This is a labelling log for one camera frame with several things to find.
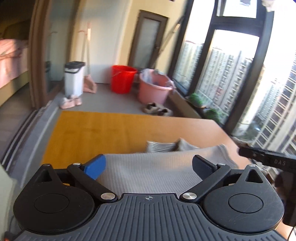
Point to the mop pole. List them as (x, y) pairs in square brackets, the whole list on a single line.
[(170, 34)]

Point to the pink plastic basin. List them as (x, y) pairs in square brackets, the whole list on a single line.
[(156, 92)]

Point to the brown shoes on floor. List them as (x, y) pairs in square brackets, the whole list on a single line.
[(156, 109)]

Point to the white bin black lid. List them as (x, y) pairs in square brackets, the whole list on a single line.
[(74, 78)]

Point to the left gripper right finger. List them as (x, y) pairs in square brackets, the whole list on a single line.
[(241, 201)]

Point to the green shoe far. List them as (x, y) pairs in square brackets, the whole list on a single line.
[(195, 100)]

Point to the green shoe near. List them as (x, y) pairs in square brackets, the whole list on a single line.
[(212, 114)]

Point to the pink slippers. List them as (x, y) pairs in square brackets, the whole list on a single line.
[(70, 102)]

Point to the frosted glass door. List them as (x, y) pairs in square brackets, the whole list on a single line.
[(147, 40)]

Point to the grey cloth on basin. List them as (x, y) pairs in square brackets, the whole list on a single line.
[(146, 75)]

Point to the red plastic bucket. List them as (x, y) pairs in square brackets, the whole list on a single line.
[(122, 78)]

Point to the bed with pink cover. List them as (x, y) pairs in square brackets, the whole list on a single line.
[(14, 59)]

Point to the pink dustpan with broom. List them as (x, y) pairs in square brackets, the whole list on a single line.
[(89, 85)]

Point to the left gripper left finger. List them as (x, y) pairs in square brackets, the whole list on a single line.
[(57, 201)]

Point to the striped grey knit garment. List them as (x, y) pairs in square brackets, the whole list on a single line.
[(162, 168)]

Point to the green shoe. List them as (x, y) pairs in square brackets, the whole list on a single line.
[(195, 100), (212, 114)]

